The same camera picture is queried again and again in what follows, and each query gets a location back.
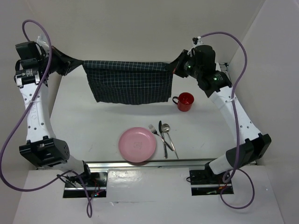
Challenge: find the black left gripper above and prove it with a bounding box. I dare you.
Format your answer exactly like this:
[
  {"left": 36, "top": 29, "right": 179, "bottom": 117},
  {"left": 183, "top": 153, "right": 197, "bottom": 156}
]
[{"left": 37, "top": 46, "right": 81, "bottom": 76}]

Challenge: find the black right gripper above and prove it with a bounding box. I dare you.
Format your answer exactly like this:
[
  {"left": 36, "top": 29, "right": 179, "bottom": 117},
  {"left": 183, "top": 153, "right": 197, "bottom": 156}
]
[{"left": 166, "top": 49, "right": 202, "bottom": 79}]

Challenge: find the red mug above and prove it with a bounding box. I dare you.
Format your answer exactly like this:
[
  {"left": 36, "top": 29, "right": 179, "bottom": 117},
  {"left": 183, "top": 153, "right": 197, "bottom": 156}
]
[{"left": 172, "top": 92, "right": 194, "bottom": 112}]

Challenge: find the dark checked cloth napkin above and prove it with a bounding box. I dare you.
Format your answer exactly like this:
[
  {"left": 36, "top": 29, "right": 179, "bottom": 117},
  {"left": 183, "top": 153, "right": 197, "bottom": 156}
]
[{"left": 69, "top": 60, "right": 173, "bottom": 105}]

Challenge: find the pink plate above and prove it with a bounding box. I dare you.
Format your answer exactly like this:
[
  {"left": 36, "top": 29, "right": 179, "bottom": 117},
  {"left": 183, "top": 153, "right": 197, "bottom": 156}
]
[{"left": 118, "top": 127, "right": 156, "bottom": 163}]

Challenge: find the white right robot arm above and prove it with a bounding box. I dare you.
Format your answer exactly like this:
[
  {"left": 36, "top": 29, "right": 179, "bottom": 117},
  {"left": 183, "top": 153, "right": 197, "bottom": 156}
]
[{"left": 165, "top": 45, "right": 271, "bottom": 183}]

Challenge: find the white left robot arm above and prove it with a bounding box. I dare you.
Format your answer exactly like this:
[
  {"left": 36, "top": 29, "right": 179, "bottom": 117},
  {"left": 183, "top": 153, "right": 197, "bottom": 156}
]
[{"left": 14, "top": 35, "right": 92, "bottom": 186}]

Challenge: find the silver spoon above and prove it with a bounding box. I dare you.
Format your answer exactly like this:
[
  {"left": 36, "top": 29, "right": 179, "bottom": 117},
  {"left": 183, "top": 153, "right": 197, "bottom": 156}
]
[{"left": 162, "top": 123, "right": 179, "bottom": 159}]

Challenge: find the silver fork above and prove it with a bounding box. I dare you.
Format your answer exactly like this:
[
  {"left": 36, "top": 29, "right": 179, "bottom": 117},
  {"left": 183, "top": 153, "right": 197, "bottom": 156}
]
[{"left": 149, "top": 125, "right": 174, "bottom": 151}]

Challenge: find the silver knife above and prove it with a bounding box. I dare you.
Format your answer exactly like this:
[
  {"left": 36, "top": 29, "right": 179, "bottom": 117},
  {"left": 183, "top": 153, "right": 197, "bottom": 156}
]
[{"left": 158, "top": 120, "right": 168, "bottom": 159}]

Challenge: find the aluminium right rail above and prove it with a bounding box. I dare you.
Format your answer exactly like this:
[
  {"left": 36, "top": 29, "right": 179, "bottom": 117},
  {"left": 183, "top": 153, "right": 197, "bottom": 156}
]
[{"left": 219, "top": 63, "right": 231, "bottom": 80}]

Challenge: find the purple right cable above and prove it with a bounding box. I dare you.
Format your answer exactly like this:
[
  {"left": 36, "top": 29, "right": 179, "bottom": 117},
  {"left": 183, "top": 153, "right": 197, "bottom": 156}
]
[{"left": 197, "top": 31, "right": 255, "bottom": 209}]

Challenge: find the purple cable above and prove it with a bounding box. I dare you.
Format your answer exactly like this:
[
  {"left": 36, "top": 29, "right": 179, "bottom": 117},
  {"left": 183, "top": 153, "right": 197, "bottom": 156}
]
[
  {"left": 197, "top": 31, "right": 255, "bottom": 209},
  {"left": 0, "top": 20, "right": 101, "bottom": 217}
]

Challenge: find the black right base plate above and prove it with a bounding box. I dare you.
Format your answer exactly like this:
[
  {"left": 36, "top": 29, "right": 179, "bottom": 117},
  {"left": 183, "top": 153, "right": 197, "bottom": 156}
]
[{"left": 186, "top": 170, "right": 225, "bottom": 185}]

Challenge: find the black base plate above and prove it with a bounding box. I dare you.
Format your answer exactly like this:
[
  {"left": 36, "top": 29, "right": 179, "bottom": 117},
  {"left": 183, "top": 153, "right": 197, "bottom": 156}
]
[
  {"left": 186, "top": 170, "right": 225, "bottom": 185},
  {"left": 66, "top": 172, "right": 107, "bottom": 189}
]

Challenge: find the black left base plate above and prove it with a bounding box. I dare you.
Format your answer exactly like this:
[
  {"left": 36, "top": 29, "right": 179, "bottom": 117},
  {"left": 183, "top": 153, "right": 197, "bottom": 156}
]
[{"left": 66, "top": 172, "right": 107, "bottom": 189}]

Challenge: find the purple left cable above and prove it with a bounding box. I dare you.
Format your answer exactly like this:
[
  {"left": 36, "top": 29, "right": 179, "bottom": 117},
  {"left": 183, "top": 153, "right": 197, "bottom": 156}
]
[{"left": 0, "top": 20, "right": 101, "bottom": 217}]

